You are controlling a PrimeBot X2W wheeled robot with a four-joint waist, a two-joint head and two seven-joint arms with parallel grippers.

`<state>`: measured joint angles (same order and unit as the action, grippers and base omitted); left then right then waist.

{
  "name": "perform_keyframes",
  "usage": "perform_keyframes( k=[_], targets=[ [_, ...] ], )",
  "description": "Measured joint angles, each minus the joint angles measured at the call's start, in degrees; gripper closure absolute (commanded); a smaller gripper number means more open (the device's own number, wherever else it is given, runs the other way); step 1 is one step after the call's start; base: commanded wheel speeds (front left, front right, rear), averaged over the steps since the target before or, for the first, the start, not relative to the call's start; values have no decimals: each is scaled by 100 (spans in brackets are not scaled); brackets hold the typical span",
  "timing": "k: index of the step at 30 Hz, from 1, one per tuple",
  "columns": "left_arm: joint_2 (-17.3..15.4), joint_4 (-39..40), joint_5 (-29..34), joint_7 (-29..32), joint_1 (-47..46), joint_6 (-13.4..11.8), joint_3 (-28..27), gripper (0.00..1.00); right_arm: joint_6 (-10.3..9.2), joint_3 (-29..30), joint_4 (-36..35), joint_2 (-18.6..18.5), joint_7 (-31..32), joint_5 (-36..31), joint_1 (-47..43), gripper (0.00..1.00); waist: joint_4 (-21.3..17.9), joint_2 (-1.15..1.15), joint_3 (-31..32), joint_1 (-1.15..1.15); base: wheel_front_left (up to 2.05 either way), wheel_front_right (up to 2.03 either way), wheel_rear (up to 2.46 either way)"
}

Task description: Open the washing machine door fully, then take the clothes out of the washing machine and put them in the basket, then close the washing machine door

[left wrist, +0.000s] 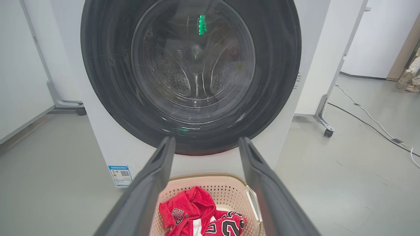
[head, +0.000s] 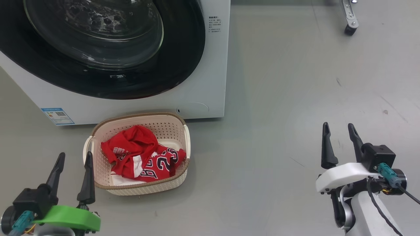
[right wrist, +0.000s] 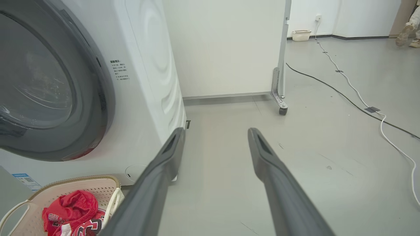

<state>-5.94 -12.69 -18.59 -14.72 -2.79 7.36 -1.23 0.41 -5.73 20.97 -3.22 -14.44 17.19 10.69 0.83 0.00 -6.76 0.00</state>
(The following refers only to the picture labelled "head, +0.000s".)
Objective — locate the red basketball jersey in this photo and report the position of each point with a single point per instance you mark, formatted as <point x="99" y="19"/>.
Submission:
<point x="134" y="144"/>

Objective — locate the cream perforated laundry basket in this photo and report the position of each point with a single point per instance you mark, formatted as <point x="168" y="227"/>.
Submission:
<point x="164" y="129"/>

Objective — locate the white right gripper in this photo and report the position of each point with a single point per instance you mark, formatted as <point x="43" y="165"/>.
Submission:
<point x="344" y="175"/>

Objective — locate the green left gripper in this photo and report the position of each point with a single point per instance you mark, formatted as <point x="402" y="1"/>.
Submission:
<point x="72" y="218"/>

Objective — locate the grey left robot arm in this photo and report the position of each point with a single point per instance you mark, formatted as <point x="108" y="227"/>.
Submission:
<point x="55" y="231"/>

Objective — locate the black caster wheel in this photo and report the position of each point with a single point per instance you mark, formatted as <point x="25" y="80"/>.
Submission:
<point x="350" y="30"/>

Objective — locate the grey washing machine door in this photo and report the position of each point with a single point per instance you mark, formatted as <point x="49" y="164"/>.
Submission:
<point x="183" y="49"/>

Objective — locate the metal partition stand leg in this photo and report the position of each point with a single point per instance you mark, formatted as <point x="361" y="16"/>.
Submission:
<point x="349" y="13"/>

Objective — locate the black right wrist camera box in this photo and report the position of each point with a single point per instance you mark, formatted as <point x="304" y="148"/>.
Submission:
<point x="377" y="155"/>

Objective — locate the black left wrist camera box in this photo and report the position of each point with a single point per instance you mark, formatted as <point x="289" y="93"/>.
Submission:
<point x="32" y="200"/>

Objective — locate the blue energy label sticker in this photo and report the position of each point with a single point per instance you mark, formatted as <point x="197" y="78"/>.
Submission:
<point x="58" y="116"/>

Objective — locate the small black text label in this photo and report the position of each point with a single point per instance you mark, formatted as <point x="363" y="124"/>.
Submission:
<point x="214" y="24"/>

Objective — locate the white front-load washing machine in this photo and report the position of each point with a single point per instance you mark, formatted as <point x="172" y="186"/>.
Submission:
<point x="215" y="82"/>

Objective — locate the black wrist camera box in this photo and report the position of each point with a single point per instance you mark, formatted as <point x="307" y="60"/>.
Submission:
<point x="32" y="200"/>
<point x="377" y="155"/>

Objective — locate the round drain filter cover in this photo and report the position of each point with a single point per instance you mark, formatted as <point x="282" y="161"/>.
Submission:
<point x="193" y="108"/>

